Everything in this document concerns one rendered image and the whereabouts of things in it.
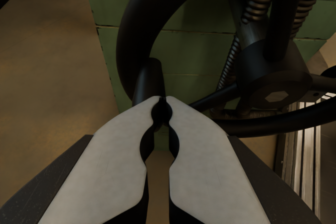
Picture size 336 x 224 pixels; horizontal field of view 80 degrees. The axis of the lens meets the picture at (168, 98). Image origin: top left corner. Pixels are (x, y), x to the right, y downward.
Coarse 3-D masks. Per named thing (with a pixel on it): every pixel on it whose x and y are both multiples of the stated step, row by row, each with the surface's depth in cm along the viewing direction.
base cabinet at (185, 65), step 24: (168, 48) 40; (192, 48) 40; (216, 48) 40; (312, 48) 40; (168, 72) 47; (192, 72) 47; (216, 72) 47; (120, 96) 55; (192, 96) 55; (168, 144) 89
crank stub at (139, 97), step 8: (144, 64) 16; (152, 64) 15; (160, 64) 16; (144, 72) 15; (152, 72) 15; (160, 72) 15; (136, 80) 15; (144, 80) 14; (152, 80) 14; (160, 80) 15; (136, 88) 14; (144, 88) 14; (152, 88) 14; (160, 88) 14; (136, 96) 14; (144, 96) 13; (136, 104) 13
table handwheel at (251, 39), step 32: (160, 0) 12; (288, 0) 12; (128, 32) 14; (256, 32) 20; (288, 32) 14; (128, 64) 16; (256, 64) 17; (288, 64) 16; (128, 96) 21; (224, 96) 22; (256, 96) 18; (288, 96) 18; (224, 128) 29; (256, 128) 29; (288, 128) 28
